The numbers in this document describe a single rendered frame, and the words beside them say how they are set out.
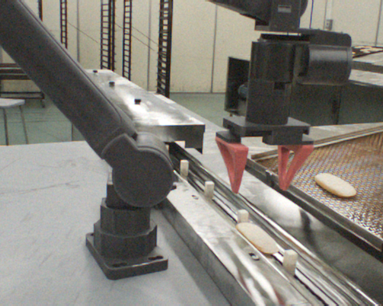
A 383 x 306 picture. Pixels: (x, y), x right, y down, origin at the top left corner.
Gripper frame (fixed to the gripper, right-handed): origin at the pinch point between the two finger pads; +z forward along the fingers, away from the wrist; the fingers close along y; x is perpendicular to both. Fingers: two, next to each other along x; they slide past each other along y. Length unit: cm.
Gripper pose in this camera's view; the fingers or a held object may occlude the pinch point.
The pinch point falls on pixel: (260, 185)
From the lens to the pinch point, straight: 68.2
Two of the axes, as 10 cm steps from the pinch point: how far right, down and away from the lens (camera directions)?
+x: -3.3, -2.6, 9.1
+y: 9.4, -0.4, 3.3
